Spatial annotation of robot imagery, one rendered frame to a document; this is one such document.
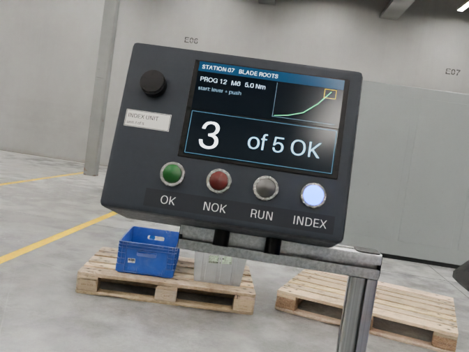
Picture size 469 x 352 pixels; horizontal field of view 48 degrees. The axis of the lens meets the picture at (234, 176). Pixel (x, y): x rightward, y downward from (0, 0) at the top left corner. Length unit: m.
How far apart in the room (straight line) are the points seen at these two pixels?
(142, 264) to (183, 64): 3.19
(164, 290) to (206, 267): 0.33
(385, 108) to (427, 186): 1.05
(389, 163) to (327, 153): 5.99
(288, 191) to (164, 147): 0.14
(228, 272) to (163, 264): 0.45
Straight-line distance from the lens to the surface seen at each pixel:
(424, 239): 6.75
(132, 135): 0.59
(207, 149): 0.57
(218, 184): 0.55
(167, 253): 3.70
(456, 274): 1.16
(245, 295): 3.66
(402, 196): 6.62
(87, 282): 3.73
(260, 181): 0.55
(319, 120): 0.58
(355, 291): 0.64
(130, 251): 3.74
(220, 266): 3.73
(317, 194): 0.55
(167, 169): 0.56
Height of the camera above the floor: 1.16
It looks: 4 degrees down
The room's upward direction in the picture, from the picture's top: 8 degrees clockwise
